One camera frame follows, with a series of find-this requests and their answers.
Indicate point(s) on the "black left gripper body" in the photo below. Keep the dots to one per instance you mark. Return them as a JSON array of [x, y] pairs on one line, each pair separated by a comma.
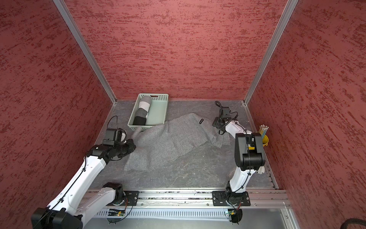
[[124, 148]]

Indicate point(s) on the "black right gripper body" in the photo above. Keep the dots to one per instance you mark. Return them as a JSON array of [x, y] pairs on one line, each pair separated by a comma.
[[217, 123]]

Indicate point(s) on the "grey cloth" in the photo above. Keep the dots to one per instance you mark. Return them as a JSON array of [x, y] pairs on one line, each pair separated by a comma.
[[165, 143]]

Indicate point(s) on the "black white checkered scarf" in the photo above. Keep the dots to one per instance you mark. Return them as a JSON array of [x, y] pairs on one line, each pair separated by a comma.
[[141, 113]]

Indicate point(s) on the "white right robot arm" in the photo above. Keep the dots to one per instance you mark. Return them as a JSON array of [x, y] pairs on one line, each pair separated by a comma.
[[249, 156]]

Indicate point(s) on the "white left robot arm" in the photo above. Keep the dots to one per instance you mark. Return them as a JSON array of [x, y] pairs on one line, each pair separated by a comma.
[[66, 211]]

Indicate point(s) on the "pale green plastic basket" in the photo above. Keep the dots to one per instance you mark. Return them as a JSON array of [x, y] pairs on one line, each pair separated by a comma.
[[157, 112]]

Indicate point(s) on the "colored pencils bundle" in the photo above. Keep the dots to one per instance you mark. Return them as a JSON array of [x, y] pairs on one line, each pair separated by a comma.
[[262, 130]]

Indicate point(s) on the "yellow pencil bucket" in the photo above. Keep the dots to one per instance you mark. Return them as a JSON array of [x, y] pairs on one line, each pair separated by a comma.
[[265, 140]]

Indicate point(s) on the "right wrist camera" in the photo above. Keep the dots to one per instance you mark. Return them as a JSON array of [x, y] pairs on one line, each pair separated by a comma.
[[225, 113]]

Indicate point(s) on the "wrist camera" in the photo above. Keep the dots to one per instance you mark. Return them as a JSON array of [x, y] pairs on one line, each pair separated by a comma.
[[225, 113], [114, 137]]

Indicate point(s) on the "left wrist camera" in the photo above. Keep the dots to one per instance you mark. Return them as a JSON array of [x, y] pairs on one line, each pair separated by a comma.
[[114, 137]]

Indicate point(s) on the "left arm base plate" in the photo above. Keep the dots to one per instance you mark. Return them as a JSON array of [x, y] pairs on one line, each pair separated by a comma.
[[131, 197]]

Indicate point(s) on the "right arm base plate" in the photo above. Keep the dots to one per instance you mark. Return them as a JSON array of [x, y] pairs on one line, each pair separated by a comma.
[[222, 198]]

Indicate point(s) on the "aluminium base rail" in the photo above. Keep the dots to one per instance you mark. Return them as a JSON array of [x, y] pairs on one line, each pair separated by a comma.
[[200, 198]]

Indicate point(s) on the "right corner aluminium post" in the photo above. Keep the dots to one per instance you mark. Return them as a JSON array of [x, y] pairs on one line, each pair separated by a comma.
[[283, 21]]

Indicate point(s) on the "corner aluminium post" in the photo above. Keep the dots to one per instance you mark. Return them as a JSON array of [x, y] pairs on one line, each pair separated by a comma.
[[66, 15], [283, 21]]

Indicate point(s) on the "left corner aluminium post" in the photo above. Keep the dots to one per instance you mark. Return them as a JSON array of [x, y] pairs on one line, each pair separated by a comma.
[[66, 15]]

